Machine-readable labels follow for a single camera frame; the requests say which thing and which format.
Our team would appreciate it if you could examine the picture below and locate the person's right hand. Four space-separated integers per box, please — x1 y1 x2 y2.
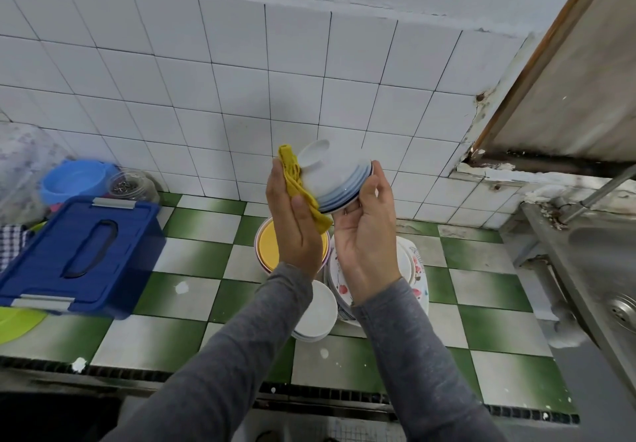
333 161 401 307

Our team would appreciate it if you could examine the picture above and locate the person's left hand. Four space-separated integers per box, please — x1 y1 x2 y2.
265 157 325 281

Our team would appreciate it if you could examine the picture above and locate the white blue-rimmed bowl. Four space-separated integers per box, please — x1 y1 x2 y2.
296 139 375 216

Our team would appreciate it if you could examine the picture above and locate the stack of small white bowls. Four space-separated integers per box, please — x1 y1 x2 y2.
291 280 340 345

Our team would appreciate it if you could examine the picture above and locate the person's right forearm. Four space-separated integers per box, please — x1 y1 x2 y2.
352 278 508 442

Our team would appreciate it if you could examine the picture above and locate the glass jar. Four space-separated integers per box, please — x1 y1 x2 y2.
104 171 161 206

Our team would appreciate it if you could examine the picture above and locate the blue plastic box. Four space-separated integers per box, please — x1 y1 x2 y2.
0 198 166 319

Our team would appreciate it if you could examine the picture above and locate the stainless steel sink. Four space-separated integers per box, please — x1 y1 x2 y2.
519 198 636 390

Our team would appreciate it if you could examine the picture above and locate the blue plastic bowl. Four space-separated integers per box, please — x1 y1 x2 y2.
40 159 121 206

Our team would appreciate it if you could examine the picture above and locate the metal faucet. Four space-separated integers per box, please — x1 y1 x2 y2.
555 163 636 225

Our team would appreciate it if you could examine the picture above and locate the clear plastic bag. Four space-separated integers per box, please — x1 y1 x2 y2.
0 123 71 226

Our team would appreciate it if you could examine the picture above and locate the blue white checked cloth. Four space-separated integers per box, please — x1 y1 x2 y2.
0 224 29 275

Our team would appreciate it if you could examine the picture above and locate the lime green plastic bowl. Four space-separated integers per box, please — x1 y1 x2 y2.
0 308 49 347

